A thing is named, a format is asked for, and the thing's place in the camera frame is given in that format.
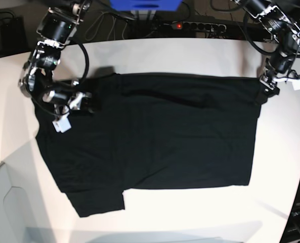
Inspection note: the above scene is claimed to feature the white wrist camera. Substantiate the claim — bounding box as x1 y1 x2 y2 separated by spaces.
52 116 71 133
291 79 300 91

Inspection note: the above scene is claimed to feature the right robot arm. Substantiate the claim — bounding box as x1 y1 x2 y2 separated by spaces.
18 1 96 118

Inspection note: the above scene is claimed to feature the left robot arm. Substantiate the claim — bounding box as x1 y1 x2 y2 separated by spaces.
234 1 300 104

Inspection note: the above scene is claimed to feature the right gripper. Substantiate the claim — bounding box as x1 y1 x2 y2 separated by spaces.
41 89 95 116

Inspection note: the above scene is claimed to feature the black T-shirt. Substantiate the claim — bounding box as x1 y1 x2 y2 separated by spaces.
35 73 262 217

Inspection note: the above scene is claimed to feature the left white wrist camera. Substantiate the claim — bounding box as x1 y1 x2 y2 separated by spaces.
291 79 300 91

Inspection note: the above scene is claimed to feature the blue plastic box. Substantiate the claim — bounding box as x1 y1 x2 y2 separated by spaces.
110 0 182 11

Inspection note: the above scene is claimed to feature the white cable on floor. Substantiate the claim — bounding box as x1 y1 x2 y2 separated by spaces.
84 10 120 42

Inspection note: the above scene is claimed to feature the black power strip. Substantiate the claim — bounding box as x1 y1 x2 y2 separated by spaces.
164 21 227 33

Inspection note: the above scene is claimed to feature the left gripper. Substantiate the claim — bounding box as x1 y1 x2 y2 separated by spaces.
255 59 296 104

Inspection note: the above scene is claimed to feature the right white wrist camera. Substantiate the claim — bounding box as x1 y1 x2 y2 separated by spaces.
52 116 71 133

